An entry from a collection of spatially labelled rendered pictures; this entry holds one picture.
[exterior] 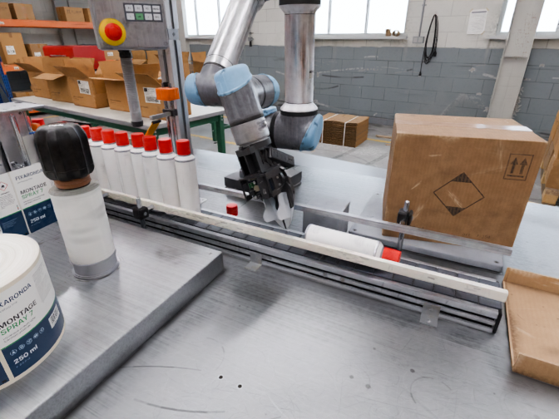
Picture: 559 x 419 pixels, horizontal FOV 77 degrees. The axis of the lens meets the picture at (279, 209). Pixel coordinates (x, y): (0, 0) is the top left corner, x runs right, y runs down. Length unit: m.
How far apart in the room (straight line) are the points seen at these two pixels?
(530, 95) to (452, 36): 1.32
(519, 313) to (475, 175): 0.30
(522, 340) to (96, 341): 0.72
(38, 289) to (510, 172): 0.91
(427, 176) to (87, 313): 0.75
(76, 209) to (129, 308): 0.20
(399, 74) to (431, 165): 5.37
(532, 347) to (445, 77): 5.46
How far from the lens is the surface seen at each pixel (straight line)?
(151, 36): 1.04
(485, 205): 0.94
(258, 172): 0.73
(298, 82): 1.08
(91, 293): 0.76
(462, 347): 0.72
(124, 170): 1.06
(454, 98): 6.05
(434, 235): 0.76
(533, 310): 0.87
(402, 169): 0.88
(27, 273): 0.60
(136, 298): 0.71
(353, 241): 0.75
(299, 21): 1.07
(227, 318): 0.71
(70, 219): 0.74
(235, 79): 0.73
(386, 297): 0.76
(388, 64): 6.27
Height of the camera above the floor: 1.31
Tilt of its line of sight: 26 degrees down
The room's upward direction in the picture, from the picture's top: straight up
